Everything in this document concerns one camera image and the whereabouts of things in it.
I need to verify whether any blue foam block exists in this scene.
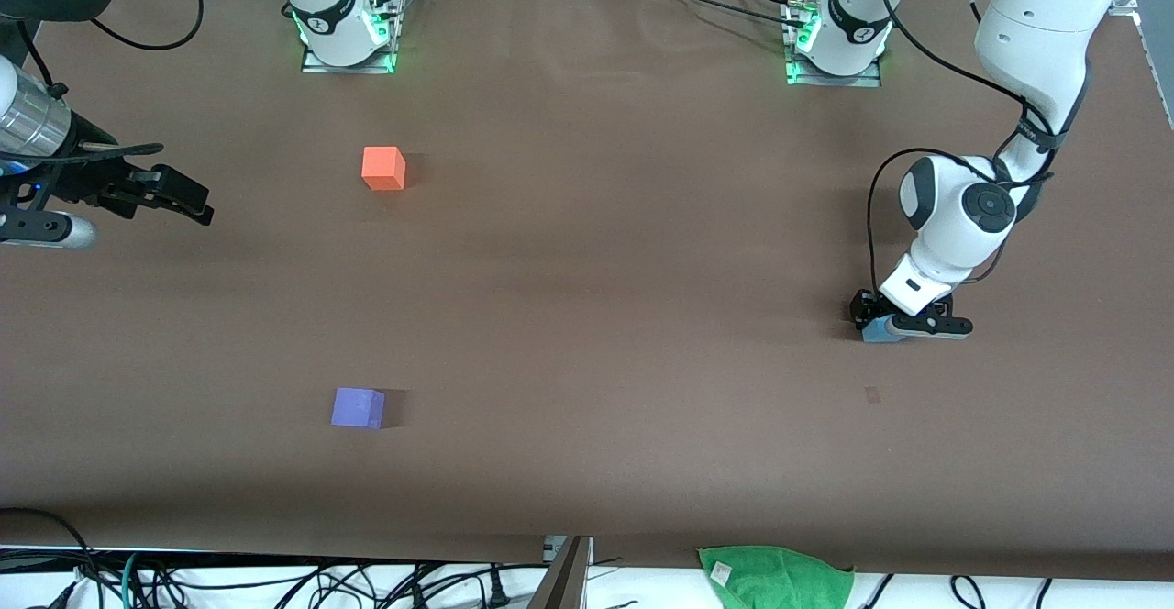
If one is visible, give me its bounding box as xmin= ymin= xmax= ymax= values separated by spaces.
xmin=861 ymin=314 xmax=909 ymax=345

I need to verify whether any orange foam block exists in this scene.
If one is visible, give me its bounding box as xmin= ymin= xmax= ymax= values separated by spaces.
xmin=361 ymin=146 xmax=407 ymax=192

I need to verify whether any purple foam block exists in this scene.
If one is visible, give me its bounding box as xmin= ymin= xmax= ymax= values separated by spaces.
xmin=331 ymin=387 xmax=387 ymax=430

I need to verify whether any brown table cover sheet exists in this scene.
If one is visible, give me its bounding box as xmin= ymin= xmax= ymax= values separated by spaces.
xmin=0 ymin=0 xmax=1174 ymax=582

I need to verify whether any green cloth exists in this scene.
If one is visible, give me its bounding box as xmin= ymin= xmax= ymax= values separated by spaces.
xmin=699 ymin=545 xmax=856 ymax=609

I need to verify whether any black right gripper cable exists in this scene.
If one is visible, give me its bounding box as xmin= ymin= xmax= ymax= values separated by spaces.
xmin=0 ymin=142 xmax=164 ymax=170

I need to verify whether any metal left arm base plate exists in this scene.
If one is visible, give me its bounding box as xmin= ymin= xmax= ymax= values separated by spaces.
xmin=782 ymin=0 xmax=883 ymax=88

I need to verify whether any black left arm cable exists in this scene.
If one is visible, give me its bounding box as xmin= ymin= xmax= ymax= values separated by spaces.
xmin=867 ymin=0 xmax=1056 ymax=293

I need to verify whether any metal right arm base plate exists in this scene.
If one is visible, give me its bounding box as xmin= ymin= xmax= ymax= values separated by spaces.
xmin=301 ymin=0 xmax=404 ymax=74

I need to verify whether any black looped floor cable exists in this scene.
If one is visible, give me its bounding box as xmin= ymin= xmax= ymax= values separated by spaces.
xmin=0 ymin=508 xmax=104 ymax=609

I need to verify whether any long black table cable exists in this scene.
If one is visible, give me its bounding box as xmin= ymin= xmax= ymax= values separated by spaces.
xmin=628 ymin=0 xmax=801 ymax=30

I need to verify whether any grey metal post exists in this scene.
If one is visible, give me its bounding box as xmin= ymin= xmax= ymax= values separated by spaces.
xmin=526 ymin=536 xmax=594 ymax=609

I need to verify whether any black tangled cable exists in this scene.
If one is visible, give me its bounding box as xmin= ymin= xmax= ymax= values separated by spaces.
xmin=138 ymin=561 xmax=515 ymax=609

